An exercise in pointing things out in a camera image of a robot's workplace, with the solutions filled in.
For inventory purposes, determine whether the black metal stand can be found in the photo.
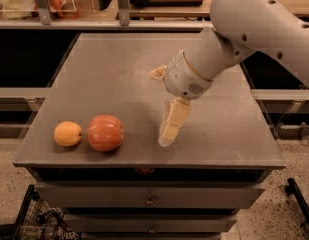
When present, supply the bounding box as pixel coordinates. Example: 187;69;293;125
285;178;309;227

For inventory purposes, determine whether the upper grey drawer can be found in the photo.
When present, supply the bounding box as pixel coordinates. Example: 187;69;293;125
35;182;264;209

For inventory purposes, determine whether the black wire basket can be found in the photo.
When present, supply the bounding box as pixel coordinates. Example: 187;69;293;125
9;184;81;240

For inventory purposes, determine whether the lower grey drawer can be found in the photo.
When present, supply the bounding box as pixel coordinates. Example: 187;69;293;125
65;214;237;234

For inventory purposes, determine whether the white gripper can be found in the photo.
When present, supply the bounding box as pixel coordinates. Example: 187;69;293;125
149;50;212;147

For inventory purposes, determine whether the orange fruit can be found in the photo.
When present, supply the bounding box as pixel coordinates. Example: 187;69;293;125
54;121;82;147

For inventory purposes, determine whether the grey drawer cabinet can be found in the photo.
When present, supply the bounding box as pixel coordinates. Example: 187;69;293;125
15;33;285;240

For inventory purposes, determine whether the grey drawer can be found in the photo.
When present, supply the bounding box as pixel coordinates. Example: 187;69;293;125
35;182;264;209
65;214;237;234

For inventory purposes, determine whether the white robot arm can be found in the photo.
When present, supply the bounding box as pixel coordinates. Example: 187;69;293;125
150;0;309;147

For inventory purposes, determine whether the red apple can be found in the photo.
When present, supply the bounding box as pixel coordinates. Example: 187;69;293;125
87;114;124;152

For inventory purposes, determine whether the clear plastic bin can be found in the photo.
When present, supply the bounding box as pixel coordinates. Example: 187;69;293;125
0;0;79;19

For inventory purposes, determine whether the grey metal shelf rail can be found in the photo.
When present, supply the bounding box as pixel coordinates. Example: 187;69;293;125
0;19;213;32

